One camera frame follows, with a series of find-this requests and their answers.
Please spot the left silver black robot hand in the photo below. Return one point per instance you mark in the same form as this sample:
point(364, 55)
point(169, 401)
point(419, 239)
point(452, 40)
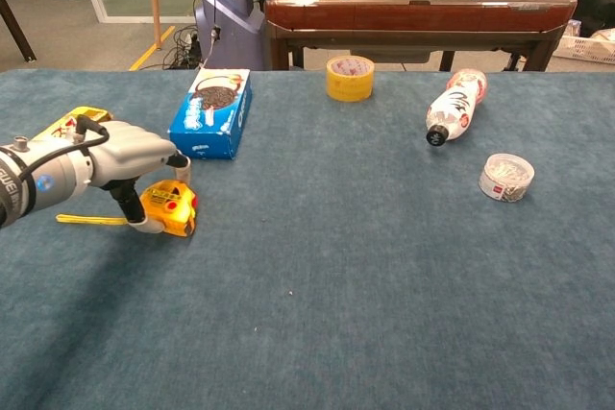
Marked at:
point(130, 151)

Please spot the yellow tape measure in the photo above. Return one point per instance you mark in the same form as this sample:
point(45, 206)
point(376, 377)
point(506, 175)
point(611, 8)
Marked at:
point(168, 201)

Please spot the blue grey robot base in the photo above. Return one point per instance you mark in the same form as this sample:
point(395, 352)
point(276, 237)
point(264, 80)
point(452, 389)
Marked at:
point(226, 11)

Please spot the yellow packing tape roll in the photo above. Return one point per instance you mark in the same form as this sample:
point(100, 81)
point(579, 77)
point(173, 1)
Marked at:
point(348, 88)

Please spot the yellow foil snack packet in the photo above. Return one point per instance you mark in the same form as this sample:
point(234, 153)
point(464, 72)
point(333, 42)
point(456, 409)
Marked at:
point(91, 114)

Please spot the blue cookie box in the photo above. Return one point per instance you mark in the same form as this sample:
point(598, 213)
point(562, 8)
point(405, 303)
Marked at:
point(216, 112)

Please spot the dark table leg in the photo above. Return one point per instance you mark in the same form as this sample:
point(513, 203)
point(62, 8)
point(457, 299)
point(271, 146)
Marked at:
point(17, 31)

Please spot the blue felt table cover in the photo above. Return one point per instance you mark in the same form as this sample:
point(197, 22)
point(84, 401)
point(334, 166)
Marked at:
point(336, 285)

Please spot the brown mahjong table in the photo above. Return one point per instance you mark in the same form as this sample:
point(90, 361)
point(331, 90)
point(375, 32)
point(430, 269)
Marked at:
point(408, 16)

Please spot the plastic bottle red white label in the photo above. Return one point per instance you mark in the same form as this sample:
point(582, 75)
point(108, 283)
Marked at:
point(454, 112)

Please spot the clear round clip container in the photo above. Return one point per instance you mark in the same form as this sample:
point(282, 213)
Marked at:
point(507, 184)

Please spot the white plastic basket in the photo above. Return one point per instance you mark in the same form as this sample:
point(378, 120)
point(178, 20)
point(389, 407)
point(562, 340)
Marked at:
point(583, 50)

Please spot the black bag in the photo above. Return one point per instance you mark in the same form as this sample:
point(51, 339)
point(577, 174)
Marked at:
point(598, 9)

